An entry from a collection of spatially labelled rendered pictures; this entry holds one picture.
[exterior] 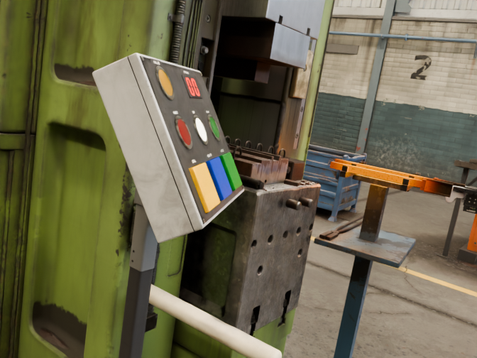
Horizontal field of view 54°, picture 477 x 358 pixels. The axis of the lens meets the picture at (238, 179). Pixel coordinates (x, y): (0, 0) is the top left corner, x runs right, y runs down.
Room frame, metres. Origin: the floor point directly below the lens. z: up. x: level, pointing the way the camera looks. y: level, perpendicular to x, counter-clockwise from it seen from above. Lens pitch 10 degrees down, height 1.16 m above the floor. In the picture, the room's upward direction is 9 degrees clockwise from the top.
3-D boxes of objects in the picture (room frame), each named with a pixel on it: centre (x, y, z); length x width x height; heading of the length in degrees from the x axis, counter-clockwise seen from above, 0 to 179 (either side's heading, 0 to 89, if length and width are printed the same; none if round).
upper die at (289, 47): (1.50, 0.08, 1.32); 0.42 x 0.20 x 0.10; 55
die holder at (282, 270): (1.55, 0.06, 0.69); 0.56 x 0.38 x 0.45; 55
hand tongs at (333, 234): (1.88, -0.49, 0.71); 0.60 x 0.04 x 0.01; 150
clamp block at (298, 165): (1.56, -0.14, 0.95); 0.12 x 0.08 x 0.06; 55
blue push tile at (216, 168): (0.85, 0.04, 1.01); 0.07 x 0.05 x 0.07; 170
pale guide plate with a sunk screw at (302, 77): (1.71, -0.16, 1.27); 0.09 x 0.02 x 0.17; 145
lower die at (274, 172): (1.50, 0.08, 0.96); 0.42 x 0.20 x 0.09; 55
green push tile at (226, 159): (0.95, 0.02, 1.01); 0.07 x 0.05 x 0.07; 170
